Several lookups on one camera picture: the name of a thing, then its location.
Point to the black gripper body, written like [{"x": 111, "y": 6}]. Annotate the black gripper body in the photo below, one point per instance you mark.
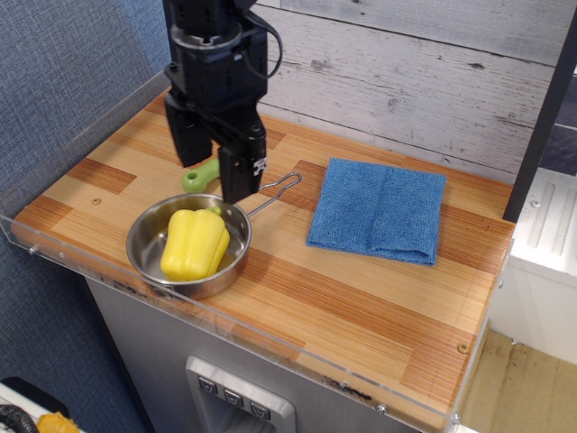
[{"x": 222, "y": 78}]

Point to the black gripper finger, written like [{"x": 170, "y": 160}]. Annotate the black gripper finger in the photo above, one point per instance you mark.
[
  {"x": 241, "y": 169},
  {"x": 192, "y": 141}
]

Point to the yellow toy capsicum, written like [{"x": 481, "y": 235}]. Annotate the yellow toy capsicum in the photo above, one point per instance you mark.
[{"x": 196, "y": 243}]

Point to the small steel pan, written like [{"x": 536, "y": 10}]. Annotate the small steel pan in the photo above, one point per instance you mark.
[{"x": 147, "y": 238}]

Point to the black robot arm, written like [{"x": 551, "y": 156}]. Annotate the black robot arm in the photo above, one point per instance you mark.
[{"x": 208, "y": 18}]

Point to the blue folded cloth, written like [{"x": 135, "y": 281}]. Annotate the blue folded cloth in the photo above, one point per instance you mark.
[{"x": 380, "y": 211}]

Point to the clear acrylic table guard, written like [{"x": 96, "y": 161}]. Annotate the clear acrylic table guard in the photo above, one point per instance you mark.
[{"x": 395, "y": 337}]

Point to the grey cabinet with dispenser panel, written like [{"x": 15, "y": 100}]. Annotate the grey cabinet with dispenser panel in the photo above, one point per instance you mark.
[{"x": 195, "y": 379}]

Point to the yellow object bottom left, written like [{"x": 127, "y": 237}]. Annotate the yellow object bottom left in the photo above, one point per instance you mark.
[{"x": 56, "y": 423}]

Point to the white ridged side unit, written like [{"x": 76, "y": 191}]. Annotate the white ridged side unit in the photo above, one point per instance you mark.
[{"x": 535, "y": 302}]

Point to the green handled grey spatula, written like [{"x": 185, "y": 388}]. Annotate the green handled grey spatula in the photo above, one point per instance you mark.
[{"x": 198, "y": 179}]

